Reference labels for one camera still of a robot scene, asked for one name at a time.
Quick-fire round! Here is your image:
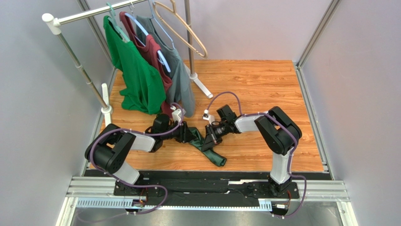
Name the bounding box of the white metal clothes rack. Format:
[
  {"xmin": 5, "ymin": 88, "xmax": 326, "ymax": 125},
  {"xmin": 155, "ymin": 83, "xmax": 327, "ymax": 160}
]
[{"xmin": 41, "ymin": 0, "xmax": 214, "ymax": 126}]

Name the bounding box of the maroon hanging shirt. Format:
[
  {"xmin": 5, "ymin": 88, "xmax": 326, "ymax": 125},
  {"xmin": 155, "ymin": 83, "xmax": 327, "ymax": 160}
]
[{"xmin": 120, "ymin": 11, "xmax": 175, "ymax": 118}]

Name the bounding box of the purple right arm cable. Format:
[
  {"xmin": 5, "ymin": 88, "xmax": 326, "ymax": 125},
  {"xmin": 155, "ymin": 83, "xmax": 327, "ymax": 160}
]
[{"xmin": 206, "ymin": 91, "xmax": 308, "ymax": 219}]

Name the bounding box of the teal plastic hanger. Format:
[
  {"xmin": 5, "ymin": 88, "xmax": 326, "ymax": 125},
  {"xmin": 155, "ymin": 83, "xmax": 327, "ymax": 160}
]
[{"xmin": 106, "ymin": 2, "xmax": 130, "ymax": 43}]

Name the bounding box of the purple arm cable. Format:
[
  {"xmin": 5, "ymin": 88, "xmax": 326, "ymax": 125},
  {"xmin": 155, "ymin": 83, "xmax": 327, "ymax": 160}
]
[
  {"xmin": 76, "ymin": 102, "xmax": 185, "ymax": 224},
  {"xmin": 206, "ymin": 91, "xmax": 308, "ymax": 219}
]

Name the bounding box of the aluminium front frame rail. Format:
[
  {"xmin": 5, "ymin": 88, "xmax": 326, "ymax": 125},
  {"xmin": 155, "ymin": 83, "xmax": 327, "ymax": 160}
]
[{"xmin": 57, "ymin": 170, "xmax": 358, "ymax": 226}]

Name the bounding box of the aluminium frame rail right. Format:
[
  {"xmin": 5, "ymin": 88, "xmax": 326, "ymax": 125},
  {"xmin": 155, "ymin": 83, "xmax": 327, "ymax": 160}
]
[{"xmin": 294, "ymin": 0, "xmax": 341, "ymax": 180}]

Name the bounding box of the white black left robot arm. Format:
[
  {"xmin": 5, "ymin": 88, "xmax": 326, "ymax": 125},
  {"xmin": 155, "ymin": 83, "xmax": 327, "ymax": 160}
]
[{"xmin": 85, "ymin": 113, "xmax": 197, "ymax": 185}]

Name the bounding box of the grey-blue hanging shirt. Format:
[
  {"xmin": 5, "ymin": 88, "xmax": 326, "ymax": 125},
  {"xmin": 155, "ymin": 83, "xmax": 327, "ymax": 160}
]
[{"xmin": 136, "ymin": 16, "xmax": 195, "ymax": 117}]

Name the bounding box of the beige wooden hanger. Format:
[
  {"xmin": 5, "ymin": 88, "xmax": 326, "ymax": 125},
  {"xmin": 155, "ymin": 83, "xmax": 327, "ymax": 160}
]
[{"xmin": 151, "ymin": 0, "xmax": 209, "ymax": 59}]

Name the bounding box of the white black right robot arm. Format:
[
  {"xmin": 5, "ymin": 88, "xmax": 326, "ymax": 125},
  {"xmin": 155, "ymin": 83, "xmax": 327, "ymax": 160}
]
[{"xmin": 201, "ymin": 105, "xmax": 302, "ymax": 195}]

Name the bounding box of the dark green cloth napkin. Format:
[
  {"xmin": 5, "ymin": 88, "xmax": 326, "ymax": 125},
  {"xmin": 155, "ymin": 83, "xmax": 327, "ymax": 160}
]
[{"xmin": 189, "ymin": 127, "xmax": 227, "ymax": 167}]

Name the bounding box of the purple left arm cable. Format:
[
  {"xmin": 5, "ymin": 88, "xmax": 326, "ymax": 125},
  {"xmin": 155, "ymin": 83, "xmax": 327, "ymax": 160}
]
[{"xmin": 76, "ymin": 102, "xmax": 185, "ymax": 224}]

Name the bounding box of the green hanging t-shirt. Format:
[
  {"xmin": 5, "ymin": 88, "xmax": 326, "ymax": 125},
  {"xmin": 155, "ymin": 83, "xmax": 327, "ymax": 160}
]
[{"xmin": 103, "ymin": 16, "xmax": 166, "ymax": 114}]

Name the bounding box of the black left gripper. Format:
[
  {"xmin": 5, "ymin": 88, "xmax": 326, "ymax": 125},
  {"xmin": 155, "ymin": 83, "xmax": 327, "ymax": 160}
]
[{"xmin": 161, "ymin": 119, "xmax": 197, "ymax": 144}]

